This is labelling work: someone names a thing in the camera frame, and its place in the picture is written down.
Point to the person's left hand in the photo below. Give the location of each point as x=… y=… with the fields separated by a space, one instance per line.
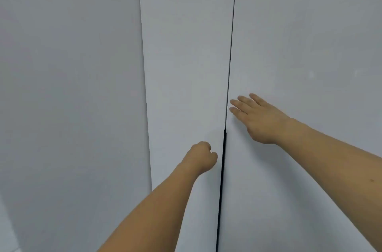
x=200 y=158

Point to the person's right hand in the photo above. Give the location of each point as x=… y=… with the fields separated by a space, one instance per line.
x=262 y=120

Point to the person's right forearm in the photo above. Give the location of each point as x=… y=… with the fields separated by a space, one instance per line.
x=340 y=171

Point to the person's left forearm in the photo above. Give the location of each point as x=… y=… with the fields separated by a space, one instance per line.
x=149 y=219

